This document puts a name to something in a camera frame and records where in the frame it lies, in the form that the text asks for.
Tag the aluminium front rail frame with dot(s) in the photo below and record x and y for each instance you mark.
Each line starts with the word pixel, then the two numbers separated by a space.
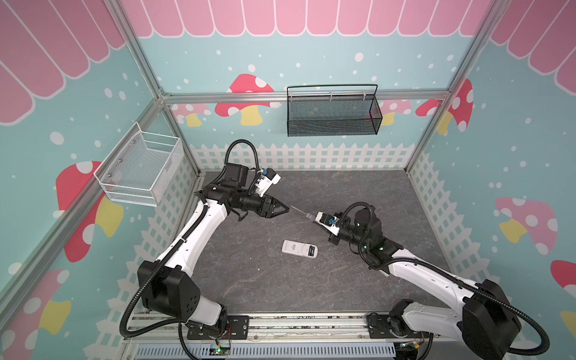
pixel 332 335

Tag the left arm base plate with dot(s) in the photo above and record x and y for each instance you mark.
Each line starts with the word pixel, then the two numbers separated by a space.
pixel 218 327

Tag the white remote control back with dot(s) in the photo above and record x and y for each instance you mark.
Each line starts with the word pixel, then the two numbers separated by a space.
pixel 299 249

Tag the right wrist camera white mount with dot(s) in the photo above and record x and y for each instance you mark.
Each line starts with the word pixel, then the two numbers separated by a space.
pixel 329 222

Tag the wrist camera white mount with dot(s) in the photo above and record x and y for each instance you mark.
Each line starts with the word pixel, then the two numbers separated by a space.
pixel 267 178
pixel 329 222

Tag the clear handle screwdriver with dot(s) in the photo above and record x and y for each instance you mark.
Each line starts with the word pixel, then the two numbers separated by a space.
pixel 310 216

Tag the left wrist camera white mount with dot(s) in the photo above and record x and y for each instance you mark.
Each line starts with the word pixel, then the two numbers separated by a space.
pixel 267 178

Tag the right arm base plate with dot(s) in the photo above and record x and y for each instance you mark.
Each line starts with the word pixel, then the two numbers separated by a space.
pixel 385 326

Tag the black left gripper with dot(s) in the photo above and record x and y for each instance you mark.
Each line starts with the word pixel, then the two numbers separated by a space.
pixel 268 212

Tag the black mesh wall basket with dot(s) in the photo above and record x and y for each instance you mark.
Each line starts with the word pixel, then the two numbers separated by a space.
pixel 332 110

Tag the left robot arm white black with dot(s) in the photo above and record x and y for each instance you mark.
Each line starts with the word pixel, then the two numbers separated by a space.
pixel 166 285

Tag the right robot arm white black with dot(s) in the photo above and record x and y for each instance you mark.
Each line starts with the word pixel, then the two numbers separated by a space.
pixel 476 313

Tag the white wire wall basket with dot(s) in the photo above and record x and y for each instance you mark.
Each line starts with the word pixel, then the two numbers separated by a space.
pixel 139 170

